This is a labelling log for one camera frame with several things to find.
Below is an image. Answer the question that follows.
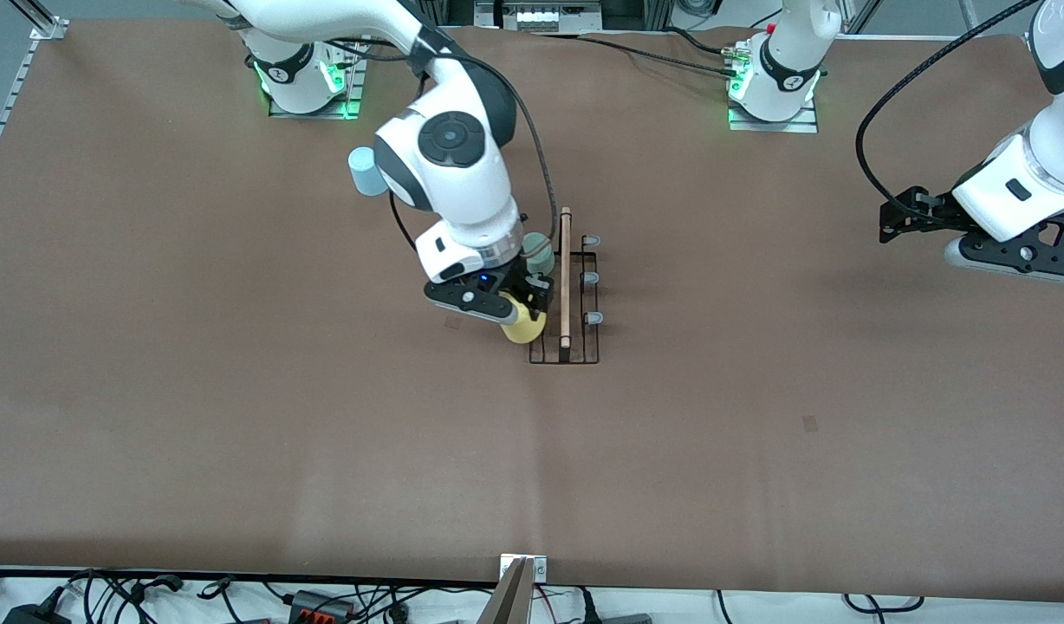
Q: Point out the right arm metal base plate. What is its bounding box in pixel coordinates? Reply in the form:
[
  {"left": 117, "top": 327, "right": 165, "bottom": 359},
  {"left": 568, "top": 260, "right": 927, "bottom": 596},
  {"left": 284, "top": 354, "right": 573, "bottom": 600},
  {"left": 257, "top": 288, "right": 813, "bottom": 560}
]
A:
[{"left": 268, "top": 24, "right": 366, "bottom": 120}]

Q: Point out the white power strip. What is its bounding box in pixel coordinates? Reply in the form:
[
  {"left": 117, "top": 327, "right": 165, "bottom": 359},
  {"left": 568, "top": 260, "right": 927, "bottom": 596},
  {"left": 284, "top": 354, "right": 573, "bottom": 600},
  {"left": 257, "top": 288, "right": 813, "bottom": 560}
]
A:
[{"left": 473, "top": 0, "right": 604, "bottom": 36}]

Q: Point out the black wire cup holder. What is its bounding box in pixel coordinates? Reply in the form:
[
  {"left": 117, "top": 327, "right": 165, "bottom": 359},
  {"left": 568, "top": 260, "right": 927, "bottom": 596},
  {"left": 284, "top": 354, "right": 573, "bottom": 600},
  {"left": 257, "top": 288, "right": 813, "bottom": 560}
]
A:
[{"left": 529, "top": 206, "right": 604, "bottom": 366}]

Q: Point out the pale green plastic cup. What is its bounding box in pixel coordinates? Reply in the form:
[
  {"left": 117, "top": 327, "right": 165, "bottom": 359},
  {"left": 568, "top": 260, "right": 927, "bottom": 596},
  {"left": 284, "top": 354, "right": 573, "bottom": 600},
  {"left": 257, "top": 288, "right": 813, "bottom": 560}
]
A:
[{"left": 522, "top": 231, "right": 557, "bottom": 275}]

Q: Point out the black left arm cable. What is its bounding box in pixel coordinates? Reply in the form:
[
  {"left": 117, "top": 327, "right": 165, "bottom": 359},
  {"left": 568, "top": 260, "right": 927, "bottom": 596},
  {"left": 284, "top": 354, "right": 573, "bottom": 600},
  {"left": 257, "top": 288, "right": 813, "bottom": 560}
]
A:
[{"left": 854, "top": 0, "right": 1041, "bottom": 231}]

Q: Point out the small metal clamp bracket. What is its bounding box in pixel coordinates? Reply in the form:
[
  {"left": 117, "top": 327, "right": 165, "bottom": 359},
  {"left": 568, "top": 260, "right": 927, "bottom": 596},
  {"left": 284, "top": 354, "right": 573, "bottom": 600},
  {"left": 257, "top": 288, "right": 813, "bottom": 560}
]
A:
[{"left": 500, "top": 555, "right": 549, "bottom": 583}]

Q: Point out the black orange connector box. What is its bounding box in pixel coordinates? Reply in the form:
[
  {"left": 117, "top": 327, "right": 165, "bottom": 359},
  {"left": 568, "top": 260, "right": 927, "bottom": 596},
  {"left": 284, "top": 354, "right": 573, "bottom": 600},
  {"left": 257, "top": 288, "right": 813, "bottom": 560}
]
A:
[{"left": 288, "top": 589, "right": 357, "bottom": 621}]

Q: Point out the aluminium camera pole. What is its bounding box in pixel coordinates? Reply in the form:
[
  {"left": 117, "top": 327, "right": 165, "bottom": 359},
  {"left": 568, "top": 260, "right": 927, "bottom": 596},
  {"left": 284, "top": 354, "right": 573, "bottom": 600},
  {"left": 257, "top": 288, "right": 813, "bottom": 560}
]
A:
[{"left": 476, "top": 557, "right": 538, "bottom": 624}]

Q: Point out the light blue plastic cup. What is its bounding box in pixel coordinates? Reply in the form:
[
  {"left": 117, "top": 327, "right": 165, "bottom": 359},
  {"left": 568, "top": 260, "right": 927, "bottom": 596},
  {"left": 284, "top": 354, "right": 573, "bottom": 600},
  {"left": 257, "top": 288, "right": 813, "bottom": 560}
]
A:
[{"left": 347, "top": 146, "right": 388, "bottom": 198}]

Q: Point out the yellow plastic cup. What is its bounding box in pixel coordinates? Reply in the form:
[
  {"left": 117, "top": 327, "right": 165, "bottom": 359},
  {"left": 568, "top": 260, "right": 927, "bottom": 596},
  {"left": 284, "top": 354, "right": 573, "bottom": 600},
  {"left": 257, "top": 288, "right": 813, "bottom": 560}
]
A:
[{"left": 500, "top": 295, "right": 548, "bottom": 346}]

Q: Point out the brown table mat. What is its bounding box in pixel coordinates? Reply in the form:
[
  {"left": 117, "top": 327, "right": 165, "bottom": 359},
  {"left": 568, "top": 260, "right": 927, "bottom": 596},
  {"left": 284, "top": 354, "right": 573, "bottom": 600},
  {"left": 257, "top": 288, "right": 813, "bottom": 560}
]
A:
[{"left": 0, "top": 19, "right": 1064, "bottom": 603}]

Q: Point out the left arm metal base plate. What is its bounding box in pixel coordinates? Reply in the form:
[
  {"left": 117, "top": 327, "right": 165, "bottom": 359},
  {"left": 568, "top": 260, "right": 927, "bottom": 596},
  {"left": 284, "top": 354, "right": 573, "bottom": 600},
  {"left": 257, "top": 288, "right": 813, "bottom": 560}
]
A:
[{"left": 728, "top": 97, "right": 820, "bottom": 134}]

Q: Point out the black power adapter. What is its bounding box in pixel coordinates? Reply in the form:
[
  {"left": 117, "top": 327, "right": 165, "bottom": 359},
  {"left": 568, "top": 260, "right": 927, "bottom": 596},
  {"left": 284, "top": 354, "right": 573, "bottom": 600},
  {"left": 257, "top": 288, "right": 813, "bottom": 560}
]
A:
[{"left": 2, "top": 602, "right": 74, "bottom": 624}]

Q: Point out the black looped cable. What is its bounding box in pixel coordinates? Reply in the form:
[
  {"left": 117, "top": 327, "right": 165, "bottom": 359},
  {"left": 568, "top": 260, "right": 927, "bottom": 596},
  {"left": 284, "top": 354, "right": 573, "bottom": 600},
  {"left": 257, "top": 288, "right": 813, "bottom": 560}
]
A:
[{"left": 842, "top": 593, "right": 925, "bottom": 613}]

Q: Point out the black tangled cable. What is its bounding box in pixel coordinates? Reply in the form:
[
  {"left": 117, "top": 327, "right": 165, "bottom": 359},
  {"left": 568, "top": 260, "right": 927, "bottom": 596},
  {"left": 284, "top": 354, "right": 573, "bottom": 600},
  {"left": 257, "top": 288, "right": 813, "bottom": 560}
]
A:
[{"left": 0, "top": 568, "right": 238, "bottom": 624}]

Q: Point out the thin black table cable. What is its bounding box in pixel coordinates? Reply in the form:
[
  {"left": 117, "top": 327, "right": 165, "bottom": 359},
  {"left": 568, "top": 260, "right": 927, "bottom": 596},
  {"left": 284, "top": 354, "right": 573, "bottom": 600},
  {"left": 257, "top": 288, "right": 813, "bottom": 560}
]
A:
[{"left": 532, "top": 31, "right": 745, "bottom": 81}]

